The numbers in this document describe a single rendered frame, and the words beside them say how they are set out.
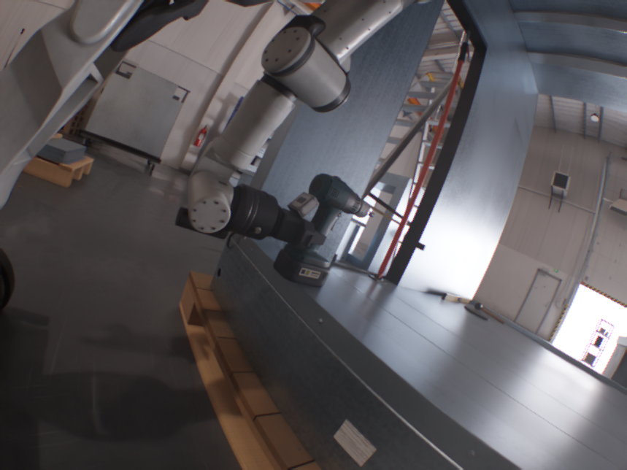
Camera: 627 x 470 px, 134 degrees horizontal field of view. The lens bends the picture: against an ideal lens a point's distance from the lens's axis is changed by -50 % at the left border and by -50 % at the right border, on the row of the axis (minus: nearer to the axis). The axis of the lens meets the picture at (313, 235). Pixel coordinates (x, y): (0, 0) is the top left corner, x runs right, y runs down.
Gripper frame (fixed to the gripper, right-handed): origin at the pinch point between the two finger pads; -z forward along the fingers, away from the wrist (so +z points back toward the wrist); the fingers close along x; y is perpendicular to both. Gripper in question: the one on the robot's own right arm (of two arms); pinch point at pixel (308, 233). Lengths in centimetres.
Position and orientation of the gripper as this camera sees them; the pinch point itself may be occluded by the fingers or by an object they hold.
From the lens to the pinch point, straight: 57.0
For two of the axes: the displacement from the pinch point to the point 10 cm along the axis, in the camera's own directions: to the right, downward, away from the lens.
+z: -7.3, -2.7, -6.3
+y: -4.2, 9.0, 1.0
